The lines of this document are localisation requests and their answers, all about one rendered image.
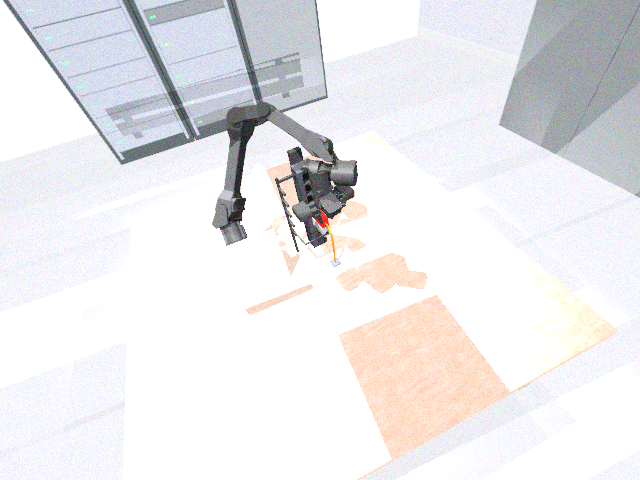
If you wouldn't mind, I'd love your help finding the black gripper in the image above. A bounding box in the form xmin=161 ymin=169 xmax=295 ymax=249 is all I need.
xmin=292 ymin=181 xmax=355 ymax=225

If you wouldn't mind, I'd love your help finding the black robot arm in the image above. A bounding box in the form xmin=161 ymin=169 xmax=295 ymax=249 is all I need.
xmin=212 ymin=102 xmax=358 ymax=246

